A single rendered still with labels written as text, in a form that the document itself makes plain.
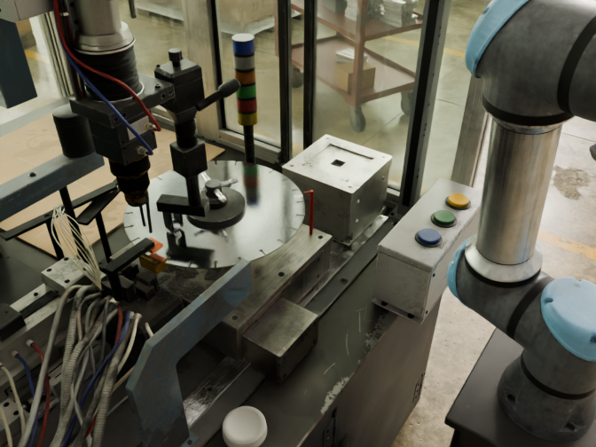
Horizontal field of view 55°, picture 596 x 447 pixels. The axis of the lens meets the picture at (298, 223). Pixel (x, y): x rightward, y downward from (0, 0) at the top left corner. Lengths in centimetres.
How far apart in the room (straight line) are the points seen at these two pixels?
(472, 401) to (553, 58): 60
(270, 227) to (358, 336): 27
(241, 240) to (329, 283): 27
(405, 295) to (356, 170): 31
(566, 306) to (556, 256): 172
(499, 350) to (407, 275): 22
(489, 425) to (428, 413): 92
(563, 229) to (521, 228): 194
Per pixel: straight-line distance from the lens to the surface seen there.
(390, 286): 111
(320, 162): 128
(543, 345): 93
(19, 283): 120
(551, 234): 274
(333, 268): 121
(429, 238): 108
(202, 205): 96
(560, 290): 93
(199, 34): 157
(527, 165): 79
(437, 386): 201
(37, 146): 179
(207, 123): 167
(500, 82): 72
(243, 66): 123
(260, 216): 103
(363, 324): 112
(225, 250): 97
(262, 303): 101
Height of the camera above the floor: 157
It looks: 38 degrees down
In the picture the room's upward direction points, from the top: straight up
